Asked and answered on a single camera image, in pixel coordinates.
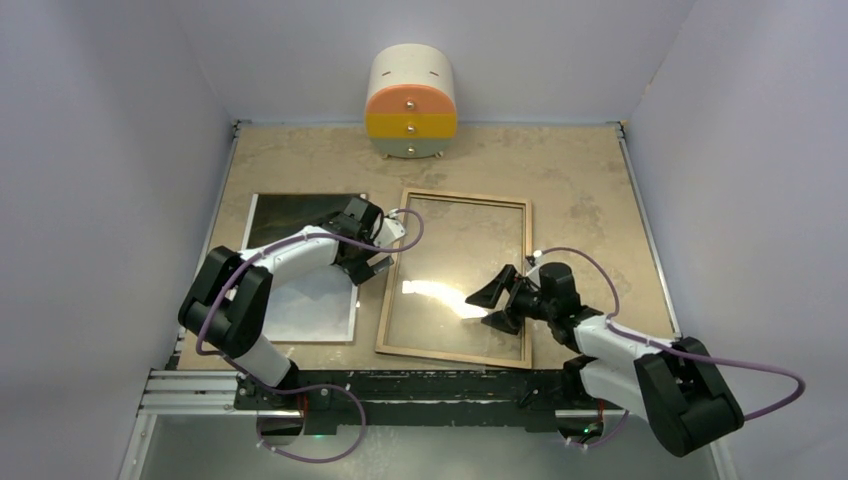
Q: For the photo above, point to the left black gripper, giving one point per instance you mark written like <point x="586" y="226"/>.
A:
<point x="359" y="270"/>

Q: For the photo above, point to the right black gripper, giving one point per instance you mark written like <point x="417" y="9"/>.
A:
<point x="489" y="295"/>

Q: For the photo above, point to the glossy photo print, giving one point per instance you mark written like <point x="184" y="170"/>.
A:
<point x="317" y="307"/>

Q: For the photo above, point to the black wooden picture frame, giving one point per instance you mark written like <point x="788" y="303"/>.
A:
<point x="462" y="243"/>

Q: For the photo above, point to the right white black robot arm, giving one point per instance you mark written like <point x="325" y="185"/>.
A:
<point x="671" y="384"/>

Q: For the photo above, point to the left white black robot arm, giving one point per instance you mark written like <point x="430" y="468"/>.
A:
<point x="227" y="303"/>

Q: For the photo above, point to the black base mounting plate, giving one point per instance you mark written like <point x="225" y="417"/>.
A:
<point x="538" y="401"/>

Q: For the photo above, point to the round three-drawer mini cabinet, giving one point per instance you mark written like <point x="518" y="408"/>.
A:
<point x="411" y="110"/>

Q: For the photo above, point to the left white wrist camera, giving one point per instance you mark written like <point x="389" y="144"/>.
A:
<point x="388" y="230"/>

